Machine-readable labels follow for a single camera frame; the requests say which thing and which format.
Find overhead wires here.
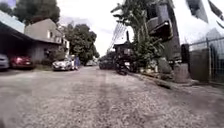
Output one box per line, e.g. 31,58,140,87
106,21,129,53

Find red car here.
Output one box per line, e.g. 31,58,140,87
8,54,35,70

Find metal fence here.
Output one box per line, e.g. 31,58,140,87
180,35,224,84

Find palm plants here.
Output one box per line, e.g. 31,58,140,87
110,0,166,73

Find grey car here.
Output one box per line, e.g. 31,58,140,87
0,53,10,70

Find silver car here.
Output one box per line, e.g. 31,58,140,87
51,57,80,72

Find large dark tree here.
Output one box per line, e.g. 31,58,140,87
64,23,101,66

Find tall dark tree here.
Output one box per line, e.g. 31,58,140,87
13,0,62,27

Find grey rough asphalt road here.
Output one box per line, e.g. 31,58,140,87
0,65,224,128

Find tall grey building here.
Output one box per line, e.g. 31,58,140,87
144,0,224,73

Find grey house with carport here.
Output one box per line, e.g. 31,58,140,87
0,9,70,69

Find motorcycle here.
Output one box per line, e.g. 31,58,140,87
114,54,133,76

